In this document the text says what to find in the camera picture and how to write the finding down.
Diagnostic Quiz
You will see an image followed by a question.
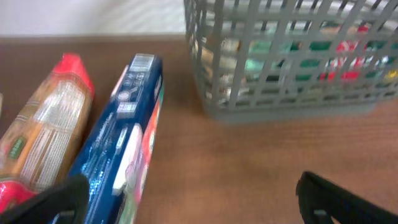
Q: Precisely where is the blue pasta box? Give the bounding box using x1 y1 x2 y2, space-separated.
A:
69 54 164 223

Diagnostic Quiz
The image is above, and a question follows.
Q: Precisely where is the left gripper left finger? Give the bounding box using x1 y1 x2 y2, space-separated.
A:
1 174 89 224

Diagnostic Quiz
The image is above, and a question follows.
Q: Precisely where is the beige Pantree snack bag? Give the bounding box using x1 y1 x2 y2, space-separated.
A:
192 37 243 103

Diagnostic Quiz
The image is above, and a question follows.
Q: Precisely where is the grey plastic shopping basket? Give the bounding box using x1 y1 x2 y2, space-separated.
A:
183 0 397 122

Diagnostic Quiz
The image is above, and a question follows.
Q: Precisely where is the green Nescafe coffee bag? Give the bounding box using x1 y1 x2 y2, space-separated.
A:
245 21 398 94

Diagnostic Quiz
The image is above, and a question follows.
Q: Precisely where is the orange spaghetti packet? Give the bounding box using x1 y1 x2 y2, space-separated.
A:
1 53 95 212

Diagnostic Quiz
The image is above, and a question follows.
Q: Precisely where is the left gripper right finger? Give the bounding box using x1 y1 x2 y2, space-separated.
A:
295 171 397 224

